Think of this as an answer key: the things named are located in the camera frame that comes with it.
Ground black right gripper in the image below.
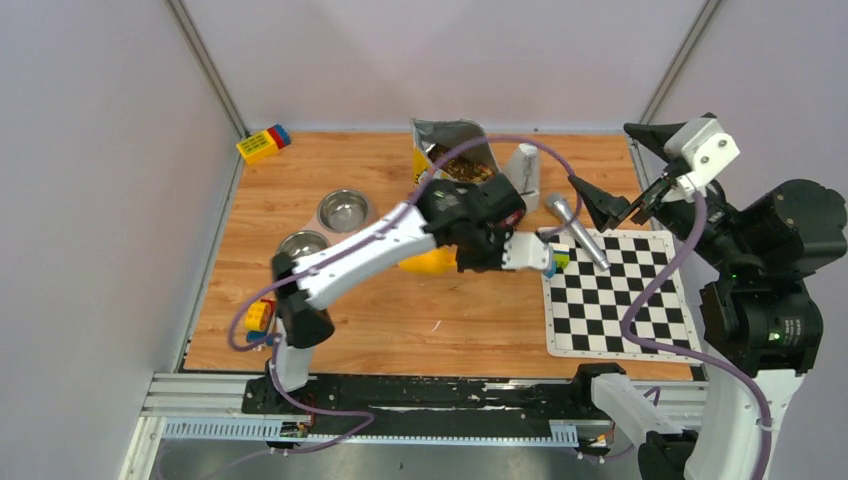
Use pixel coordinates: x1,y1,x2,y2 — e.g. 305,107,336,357
568,117,753,270

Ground yellow food scoop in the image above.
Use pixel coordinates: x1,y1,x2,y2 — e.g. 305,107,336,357
398,247,457,275

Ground pet food bag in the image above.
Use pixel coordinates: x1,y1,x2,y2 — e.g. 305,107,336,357
410,118,500,184

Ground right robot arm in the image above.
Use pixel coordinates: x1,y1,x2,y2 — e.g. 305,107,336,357
570,113,847,479

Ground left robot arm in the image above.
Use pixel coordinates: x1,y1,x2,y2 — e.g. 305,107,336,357
267,174,553,413

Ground white metronome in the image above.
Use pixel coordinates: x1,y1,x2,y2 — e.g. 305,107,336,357
502,143,541,214

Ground silver microphone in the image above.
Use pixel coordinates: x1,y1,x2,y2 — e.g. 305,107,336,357
546,192,611,271

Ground green white blue blocks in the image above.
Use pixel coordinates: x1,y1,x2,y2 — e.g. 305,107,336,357
543,243,571,278

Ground checkerboard mat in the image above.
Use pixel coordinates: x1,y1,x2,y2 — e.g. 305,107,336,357
541,229,702,365

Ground steel bowl far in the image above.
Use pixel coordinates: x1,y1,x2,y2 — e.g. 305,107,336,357
316,189,371,233

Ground steel bowl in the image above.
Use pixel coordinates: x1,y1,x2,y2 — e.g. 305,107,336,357
275,230,330,259
316,189,371,233

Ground pink double bowl stand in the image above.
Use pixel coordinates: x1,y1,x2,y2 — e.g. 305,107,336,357
300,193,379,248

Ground steel bowl near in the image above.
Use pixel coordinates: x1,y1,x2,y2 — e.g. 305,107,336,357
275,230,330,259

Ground yellow red blue block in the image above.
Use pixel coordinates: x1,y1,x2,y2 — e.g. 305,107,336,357
237,124,291,165

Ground yellow red toy block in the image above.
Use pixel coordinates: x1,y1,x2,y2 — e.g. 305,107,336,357
243,298,275,346

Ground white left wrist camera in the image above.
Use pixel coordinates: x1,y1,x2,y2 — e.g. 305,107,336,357
501,232,554,272

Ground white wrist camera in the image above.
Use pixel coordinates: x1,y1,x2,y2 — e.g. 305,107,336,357
501,232,554,272
682,120,740,184

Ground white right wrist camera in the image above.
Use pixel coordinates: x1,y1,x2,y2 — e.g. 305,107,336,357
682,120,740,184

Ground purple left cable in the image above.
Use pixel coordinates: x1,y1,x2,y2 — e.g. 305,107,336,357
228,135,584,457

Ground purple cable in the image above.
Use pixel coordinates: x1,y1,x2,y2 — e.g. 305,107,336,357
228,135,584,457
576,192,775,480

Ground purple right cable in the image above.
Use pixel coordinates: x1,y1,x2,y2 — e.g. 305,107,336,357
576,192,775,480

